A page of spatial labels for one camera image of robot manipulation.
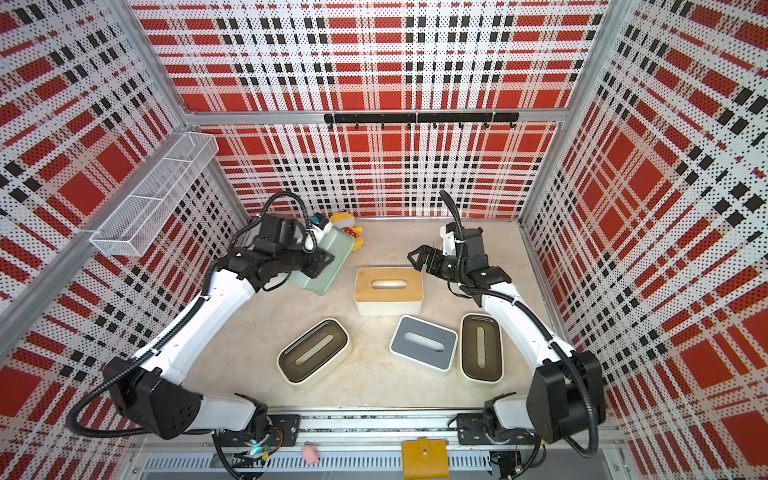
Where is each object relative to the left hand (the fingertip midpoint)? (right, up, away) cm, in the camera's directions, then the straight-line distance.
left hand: (330, 254), depth 78 cm
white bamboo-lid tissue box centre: (+14, -12, +12) cm, 22 cm away
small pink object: (-2, -47, -10) cm, 48 cm away
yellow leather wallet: (+25, -48, -10) cm, 55 cm away
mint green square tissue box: (+3, +3, -5) cm, 6 cm away
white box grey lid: (+28, -28, +9) cm, 40 cm away
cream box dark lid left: (-5, -28, +3) cm, 28 cm away
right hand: (+25, -2, +3) cm, 25 cm away
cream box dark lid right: (+43, -28, +7) cm, 51 cm away
